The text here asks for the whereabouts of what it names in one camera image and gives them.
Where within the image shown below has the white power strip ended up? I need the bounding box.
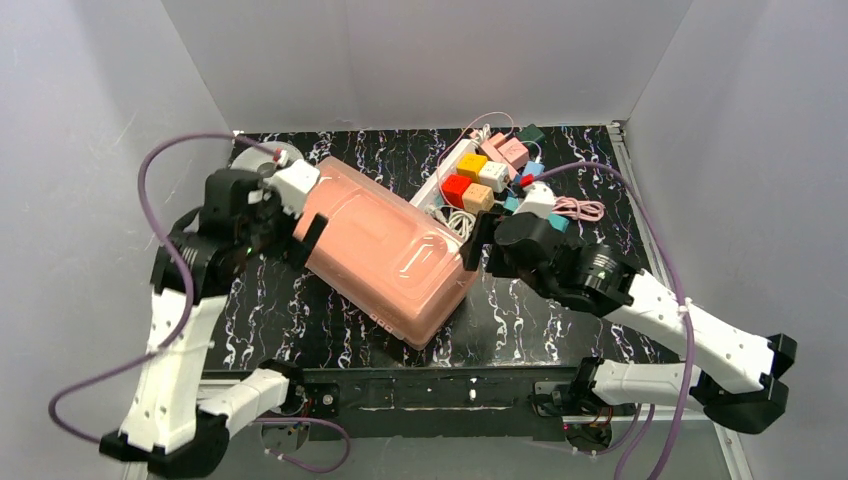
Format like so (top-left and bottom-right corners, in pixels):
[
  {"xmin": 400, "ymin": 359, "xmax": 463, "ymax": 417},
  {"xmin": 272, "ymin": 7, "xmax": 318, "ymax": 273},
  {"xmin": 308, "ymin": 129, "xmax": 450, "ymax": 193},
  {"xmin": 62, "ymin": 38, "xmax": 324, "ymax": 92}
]
[{"xmin": 409, "ymin": 138, "xmax": 478, "ymax": 211}]

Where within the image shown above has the yellow cube socket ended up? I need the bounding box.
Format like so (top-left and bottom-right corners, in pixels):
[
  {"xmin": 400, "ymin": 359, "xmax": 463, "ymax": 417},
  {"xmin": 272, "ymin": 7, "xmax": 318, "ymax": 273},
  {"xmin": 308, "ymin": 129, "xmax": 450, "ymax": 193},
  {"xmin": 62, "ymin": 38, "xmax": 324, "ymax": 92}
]
[{"xmin": 456, "ymin": 153, "xmax": 488, "ymax": 183}]

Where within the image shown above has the pink plastic storage box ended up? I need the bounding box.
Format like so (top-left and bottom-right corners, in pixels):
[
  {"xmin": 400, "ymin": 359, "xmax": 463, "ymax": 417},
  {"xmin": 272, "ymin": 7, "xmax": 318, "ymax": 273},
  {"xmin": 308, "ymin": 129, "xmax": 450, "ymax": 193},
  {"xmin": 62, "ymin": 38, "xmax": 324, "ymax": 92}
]
[{"xmin": 296, "ymin": 157, "xmax": 478, "ymax": 350}]

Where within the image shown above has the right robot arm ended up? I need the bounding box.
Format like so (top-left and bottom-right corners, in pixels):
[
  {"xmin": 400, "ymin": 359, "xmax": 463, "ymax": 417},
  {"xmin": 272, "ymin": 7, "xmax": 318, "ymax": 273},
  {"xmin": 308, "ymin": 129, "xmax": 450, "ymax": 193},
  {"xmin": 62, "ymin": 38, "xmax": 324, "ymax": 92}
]
[{"xmin": 460, "ymin": 212, "xmax": 798, "ymax": 434}]

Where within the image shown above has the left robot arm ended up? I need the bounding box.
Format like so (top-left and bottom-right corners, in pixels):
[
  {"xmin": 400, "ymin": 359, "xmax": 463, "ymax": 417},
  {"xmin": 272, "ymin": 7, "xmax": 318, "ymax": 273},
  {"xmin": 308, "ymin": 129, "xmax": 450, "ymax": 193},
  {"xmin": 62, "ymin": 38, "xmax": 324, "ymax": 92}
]
[{"xmin": 99, "ymin": 161, "xmax": 327, "ymax": 479}]

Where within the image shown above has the tan cube socket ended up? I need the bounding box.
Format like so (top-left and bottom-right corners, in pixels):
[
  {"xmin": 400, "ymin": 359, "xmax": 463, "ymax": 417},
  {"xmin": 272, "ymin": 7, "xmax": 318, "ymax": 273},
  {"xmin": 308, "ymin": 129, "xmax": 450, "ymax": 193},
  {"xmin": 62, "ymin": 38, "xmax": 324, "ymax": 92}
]
[{"xmin": 461, "ymin": 183, "xmax": 494, "ymax": 215}]

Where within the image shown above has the red cube socket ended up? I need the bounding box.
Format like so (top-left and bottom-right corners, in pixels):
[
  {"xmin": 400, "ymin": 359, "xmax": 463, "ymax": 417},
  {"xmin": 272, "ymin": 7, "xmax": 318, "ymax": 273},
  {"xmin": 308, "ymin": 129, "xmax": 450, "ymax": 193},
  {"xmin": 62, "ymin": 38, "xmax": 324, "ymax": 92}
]
[{"xmin": 440, "ymin": 174, "xmax": 472, "ymax": 209}]

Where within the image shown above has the white cube socket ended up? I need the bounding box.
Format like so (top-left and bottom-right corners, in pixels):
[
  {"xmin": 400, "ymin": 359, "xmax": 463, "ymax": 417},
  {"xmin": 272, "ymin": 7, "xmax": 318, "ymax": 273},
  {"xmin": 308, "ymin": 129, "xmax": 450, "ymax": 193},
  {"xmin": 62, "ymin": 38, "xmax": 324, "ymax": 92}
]
[{"xmin": 478, "ymin": 161, "xmax": 511, "ymax": 194}]

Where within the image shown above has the blue cube socket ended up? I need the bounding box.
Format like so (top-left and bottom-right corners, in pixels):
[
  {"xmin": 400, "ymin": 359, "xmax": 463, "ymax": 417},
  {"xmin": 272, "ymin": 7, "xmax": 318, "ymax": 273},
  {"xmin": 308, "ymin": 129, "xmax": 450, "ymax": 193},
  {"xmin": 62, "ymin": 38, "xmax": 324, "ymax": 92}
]
[{"xmin": 513, "ymin": 161, "xmax": 545, "ymax": 185}]

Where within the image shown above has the pink cube socket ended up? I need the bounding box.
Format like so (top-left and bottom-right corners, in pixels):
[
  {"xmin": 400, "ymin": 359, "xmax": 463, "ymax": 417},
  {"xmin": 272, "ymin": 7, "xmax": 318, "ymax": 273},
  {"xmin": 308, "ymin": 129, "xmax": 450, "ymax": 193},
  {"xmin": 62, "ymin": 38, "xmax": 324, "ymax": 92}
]
[{"xmin": 498, "ymin": 138, "xmax": 529, "ymax": 170}]

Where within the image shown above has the dark green cube socket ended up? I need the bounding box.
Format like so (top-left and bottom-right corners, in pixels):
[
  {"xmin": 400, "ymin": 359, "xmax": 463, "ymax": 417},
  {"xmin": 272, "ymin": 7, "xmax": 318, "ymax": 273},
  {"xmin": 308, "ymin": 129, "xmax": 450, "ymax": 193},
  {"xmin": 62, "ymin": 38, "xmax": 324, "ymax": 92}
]
[{"xmin": 516, "ymin": 124, "xmax": 545, "ymax": 146}]

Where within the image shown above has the teal power strip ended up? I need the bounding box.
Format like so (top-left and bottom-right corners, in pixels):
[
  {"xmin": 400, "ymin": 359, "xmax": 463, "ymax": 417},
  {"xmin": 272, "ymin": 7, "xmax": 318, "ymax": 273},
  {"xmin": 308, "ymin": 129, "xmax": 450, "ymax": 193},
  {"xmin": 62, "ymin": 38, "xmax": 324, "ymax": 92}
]
[{"xmin": 502, "ymin": 195, "xmax": 571, "ymax": 234}]

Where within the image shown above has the grey filament spool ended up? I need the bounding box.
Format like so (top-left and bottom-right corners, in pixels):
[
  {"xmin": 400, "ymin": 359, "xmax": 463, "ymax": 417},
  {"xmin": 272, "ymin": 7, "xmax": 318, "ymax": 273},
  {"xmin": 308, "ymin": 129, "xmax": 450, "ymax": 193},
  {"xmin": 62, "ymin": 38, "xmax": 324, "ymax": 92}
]
[{"xmin": 229, "ymin": 141, "xmax": 305, "ymax": 177}]

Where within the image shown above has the white coiled cable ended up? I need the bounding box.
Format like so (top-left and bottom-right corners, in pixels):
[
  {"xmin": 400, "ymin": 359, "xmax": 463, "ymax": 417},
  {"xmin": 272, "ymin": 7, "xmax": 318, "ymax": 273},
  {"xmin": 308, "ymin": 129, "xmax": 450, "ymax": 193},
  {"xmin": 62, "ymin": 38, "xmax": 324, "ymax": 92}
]
[{"xmin": 427, "ymin": 205, "xmax": 480, "ymax": 246}]

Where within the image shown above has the pink coiled cable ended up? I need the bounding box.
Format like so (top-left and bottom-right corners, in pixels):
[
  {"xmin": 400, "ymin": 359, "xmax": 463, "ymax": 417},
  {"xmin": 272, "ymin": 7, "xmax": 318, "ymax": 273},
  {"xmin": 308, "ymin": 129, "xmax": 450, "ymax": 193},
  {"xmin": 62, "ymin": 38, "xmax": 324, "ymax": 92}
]
[{"xmin": 553, "ymin": 196, "xmax": 607, "ymax": 225}]

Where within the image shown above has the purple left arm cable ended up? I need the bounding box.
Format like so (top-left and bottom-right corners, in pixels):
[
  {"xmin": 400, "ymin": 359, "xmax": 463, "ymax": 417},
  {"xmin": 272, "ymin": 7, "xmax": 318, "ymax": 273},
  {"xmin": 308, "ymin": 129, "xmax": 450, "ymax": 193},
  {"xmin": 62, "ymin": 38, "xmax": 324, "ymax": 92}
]
[{"xmin": 47, "ymin": 131, "xmax": 352, "ymax": 476}]

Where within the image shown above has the thin pink cable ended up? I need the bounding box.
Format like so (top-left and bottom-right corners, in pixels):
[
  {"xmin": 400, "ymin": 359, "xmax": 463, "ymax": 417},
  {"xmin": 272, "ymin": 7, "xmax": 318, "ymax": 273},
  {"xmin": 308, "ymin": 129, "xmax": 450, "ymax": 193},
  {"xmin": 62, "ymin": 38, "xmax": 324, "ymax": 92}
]
[{"xmin": 433, "ymin": 111, "xmax": 517, "ymax": 190}]

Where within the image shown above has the aluminium frame rail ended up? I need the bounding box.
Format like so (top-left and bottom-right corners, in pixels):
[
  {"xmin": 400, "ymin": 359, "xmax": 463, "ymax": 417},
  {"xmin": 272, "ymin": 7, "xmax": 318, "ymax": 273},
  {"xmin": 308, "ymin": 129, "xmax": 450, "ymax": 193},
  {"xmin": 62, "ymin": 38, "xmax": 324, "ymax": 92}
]
[{"xmin": 606, "ymin": 120, "xmax": 753, "ymax": 480}]

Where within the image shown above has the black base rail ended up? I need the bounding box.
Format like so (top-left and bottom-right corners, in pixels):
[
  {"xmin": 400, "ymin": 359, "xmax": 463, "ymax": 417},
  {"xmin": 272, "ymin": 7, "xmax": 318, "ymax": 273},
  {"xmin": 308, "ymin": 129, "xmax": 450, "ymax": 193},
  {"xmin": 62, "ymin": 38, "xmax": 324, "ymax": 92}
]
[{"xmin": 198, "ymin": 365, "xmax": 637, "ymax": 444}]

